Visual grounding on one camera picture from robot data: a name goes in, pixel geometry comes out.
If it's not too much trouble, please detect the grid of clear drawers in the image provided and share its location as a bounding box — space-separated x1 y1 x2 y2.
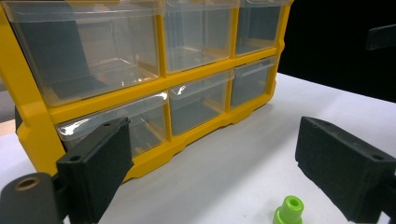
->
1 0 290 160

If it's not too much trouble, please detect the clear plastic drawer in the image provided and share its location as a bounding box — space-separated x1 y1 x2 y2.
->
230 56 278 109

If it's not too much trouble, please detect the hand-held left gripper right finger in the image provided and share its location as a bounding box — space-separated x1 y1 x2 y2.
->
294 116 396 224

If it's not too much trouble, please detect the green plastic fitting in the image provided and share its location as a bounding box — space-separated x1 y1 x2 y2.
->
273 194 304 224

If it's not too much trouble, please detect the yellow black drawer cabinet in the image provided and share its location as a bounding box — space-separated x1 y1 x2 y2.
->
0 0 295 183

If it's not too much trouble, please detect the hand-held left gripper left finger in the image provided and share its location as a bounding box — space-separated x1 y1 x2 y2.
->
56 117 134 224

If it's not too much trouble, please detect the wooden board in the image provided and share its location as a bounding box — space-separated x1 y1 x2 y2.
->
0 119 17 137

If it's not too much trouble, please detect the dark curtain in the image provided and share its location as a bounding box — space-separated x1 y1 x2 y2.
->
277 0 396 104

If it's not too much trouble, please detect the dark bar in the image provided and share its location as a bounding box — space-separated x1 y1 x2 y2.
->
366 23 396 51

